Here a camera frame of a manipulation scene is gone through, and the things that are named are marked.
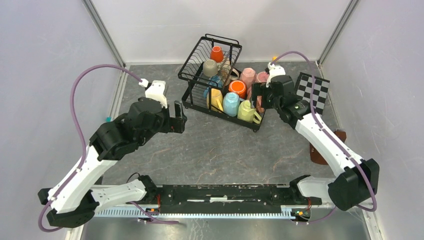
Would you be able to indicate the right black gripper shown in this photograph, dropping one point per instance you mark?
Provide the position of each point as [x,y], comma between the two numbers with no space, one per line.
[260,89]

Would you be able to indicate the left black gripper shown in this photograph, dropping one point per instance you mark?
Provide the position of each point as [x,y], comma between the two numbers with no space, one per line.
[175,124]

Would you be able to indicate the yellow-green faceted mug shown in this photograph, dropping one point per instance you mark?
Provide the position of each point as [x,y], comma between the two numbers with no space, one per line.
[247,113]

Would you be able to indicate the light blue faceted mug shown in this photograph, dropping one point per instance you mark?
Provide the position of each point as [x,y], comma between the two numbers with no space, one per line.
[231,103]

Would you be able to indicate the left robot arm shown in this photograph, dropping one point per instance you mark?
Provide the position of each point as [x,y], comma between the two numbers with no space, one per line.
[73,201]

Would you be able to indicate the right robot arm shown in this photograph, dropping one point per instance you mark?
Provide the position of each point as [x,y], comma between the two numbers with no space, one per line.
[355,180]

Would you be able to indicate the orange cup lower rack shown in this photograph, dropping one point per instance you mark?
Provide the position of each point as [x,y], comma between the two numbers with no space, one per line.
[238,87]

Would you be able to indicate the orange cup rack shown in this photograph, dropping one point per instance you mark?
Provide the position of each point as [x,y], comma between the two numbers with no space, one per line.
[238,87]
[217,54]

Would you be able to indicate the orange cup top rack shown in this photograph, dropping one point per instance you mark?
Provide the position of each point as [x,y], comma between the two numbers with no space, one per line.
[217,54]

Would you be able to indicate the pink speckled mug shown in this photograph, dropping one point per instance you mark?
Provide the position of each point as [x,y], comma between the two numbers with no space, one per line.
[261,77]

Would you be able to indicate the pink faceted mug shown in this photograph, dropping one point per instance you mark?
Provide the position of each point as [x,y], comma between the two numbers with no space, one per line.
[248,76]

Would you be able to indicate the white patterned mug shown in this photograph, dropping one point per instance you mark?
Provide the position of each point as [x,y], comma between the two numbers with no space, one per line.
[228,73]

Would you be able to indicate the yellow mug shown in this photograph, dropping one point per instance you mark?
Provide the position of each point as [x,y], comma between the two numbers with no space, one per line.
[214,100]

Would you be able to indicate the blue ribbed mug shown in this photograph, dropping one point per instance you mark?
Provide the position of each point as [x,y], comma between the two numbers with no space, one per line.
[214,81]

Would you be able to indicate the beige grey mug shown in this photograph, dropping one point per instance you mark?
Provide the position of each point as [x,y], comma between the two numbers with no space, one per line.
[211,68]

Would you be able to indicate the checkerboard calibration board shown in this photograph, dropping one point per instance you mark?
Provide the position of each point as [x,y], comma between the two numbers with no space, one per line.
[319,93]

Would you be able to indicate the brown wooden stand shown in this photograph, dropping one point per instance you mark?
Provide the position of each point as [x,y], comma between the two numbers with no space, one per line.
[317,156]

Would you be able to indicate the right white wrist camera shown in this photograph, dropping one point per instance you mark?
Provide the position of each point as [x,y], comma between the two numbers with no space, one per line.
[274,70]

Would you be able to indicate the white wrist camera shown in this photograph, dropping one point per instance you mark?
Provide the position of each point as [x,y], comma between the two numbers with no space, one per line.
[157,91]
[274,70]

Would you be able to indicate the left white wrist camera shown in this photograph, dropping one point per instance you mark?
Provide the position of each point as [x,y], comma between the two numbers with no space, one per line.
[157,91]

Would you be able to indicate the black wire dish rack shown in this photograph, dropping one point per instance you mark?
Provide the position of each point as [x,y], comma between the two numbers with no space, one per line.
[200,85]

